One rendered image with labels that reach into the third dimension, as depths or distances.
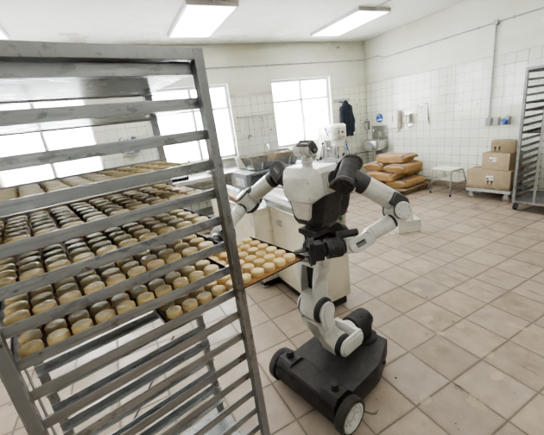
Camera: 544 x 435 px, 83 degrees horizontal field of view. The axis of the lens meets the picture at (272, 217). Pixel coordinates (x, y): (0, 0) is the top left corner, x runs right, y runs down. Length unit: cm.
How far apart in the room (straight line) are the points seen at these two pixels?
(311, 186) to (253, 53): 518
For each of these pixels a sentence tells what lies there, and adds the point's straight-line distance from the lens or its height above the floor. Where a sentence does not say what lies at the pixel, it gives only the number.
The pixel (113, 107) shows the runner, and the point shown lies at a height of 169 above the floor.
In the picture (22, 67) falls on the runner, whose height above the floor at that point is 178.
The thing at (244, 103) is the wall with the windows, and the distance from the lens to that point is 620.
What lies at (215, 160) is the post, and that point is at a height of 152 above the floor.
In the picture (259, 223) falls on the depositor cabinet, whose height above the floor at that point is 70.
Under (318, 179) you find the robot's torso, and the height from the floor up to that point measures 133.
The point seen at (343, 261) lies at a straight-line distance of 266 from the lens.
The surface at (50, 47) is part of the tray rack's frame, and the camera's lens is 86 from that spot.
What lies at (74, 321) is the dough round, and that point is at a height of 114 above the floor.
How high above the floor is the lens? 160
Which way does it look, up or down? 17 degrees down
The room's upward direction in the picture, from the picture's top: 8 degrees counter-clockwise
